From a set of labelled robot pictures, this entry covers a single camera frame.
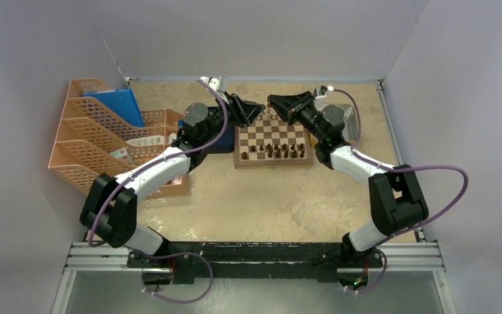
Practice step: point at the dark back rank piece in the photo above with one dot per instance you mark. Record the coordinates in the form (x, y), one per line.
(268, 152)

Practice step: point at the wooden chess board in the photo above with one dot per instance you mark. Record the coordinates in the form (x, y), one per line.
(270, 133)

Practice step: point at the gold metal tin tray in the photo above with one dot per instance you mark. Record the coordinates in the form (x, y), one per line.
(349, 121)

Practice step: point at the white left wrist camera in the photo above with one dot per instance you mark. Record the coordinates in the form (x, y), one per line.
(218, 84)

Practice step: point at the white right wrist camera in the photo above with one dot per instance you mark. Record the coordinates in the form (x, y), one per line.
(322, 91)

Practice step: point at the row of light chess pieces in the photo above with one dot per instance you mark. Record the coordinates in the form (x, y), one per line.
(268, 115)

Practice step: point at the dark blue tin box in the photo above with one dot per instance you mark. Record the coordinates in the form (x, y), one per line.
(225, 138)

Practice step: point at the orange plastic basket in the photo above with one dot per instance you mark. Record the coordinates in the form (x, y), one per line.
(147, 142)

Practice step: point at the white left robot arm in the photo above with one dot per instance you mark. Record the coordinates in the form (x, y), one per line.
(110, 209)

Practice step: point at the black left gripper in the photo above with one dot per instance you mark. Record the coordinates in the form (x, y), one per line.
(242, 112)

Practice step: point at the blue folder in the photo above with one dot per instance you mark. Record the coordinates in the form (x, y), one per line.
(122, 102)

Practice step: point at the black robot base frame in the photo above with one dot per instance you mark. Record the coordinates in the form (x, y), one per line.
(321, 261)

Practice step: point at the orange plastic file rack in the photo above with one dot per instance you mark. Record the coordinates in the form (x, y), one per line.
(87, 134)

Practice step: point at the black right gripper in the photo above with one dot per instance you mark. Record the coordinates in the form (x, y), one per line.
(284, 104)

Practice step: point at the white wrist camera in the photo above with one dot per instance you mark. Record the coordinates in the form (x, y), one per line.
(218, 84)
(322, 91)

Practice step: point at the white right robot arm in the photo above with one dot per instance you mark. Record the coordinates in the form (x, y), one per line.
(395, 197)

